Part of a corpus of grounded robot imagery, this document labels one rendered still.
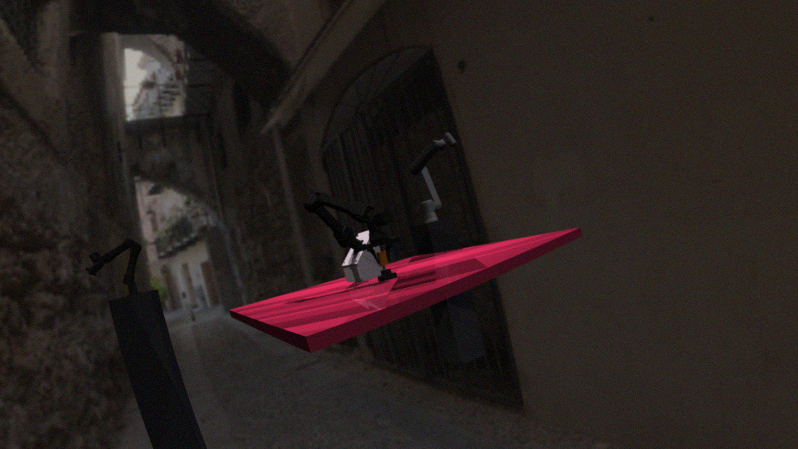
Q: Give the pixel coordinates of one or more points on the orange knob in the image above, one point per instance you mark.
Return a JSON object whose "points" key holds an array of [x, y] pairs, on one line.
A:
{"points": [[382, 258]]}

